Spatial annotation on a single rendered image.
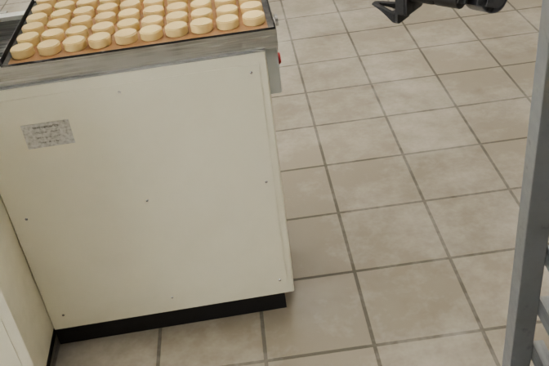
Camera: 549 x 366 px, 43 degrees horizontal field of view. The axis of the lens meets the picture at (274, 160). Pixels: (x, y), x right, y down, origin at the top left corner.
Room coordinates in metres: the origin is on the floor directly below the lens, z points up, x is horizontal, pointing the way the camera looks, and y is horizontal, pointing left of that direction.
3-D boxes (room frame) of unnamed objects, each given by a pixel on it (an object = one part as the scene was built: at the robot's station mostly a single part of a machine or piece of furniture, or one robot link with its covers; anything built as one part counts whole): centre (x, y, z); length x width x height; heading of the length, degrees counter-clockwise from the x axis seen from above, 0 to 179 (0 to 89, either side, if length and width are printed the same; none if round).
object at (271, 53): (1.63, -0.02, 0.77); 0.24 x 0.04 x 0.14; 3
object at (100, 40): (1.46, 0.35, 0.91); 0.05 x 0.05 x 0.02
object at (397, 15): (1.37, -0.28, 0.95); 0.09 x 0.07 x 0.07; 47
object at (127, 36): (1.46, 0.29, 0.91); 0.05 x 0.05 x 0.02
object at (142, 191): (1.61, 0.34, 0.45); 0.70 x 0.34 x 0.90; 93
